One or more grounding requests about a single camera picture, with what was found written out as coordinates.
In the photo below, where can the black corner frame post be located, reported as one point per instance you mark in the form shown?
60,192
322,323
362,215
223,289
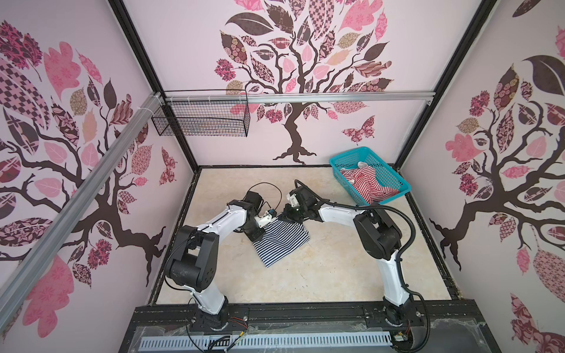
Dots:
483,13
134,40

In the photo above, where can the blue white striped tank top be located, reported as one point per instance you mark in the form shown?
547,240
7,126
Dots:
280,240

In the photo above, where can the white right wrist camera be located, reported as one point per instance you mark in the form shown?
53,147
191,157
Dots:
292,199

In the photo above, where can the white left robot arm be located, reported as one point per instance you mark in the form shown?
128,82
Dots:
194,257

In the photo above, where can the red white striped tank top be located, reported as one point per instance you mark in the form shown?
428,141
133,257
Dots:
364,181

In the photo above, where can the teal plastic basket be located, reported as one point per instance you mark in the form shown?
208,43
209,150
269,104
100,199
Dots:
385,174

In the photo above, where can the aluminium rail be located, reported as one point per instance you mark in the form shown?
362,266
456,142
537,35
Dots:
27,274
309,97

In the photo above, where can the black corner frame post right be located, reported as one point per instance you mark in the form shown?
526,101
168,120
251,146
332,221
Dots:
483,13

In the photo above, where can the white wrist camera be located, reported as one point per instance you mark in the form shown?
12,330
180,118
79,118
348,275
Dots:
268,217
292,199

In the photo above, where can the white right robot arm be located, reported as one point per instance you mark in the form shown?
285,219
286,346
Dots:
385,233

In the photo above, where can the aluminium rail back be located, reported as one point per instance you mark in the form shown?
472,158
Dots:
309,97

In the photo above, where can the black wire mesh basket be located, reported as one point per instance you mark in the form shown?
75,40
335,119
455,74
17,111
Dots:
208,113

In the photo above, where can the black corner frame post left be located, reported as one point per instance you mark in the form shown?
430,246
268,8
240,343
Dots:
134,40

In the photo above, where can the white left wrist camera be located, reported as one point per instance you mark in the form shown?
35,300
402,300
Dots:
268,217

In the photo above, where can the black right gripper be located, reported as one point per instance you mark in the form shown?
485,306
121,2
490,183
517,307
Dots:
287,212

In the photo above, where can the aluminium rail left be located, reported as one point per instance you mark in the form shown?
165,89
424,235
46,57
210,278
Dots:
27,274

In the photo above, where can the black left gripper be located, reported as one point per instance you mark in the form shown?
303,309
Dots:
256,236

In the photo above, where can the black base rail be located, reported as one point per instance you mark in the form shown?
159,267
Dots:
240,316

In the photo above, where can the white slotted cable duct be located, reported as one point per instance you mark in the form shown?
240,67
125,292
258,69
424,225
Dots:
264,342

